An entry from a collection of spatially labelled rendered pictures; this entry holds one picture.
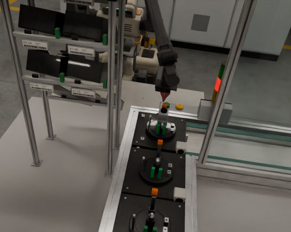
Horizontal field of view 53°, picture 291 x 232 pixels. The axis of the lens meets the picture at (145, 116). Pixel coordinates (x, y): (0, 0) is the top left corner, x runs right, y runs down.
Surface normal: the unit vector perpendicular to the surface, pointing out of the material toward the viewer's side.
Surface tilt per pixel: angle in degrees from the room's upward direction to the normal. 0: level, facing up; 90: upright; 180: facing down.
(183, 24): 90
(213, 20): 90
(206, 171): 90
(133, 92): 0
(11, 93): 1
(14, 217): 0
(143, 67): 90
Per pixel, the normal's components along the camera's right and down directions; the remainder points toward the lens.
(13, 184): 0.09, -0.78
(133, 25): -0.15, 0.71
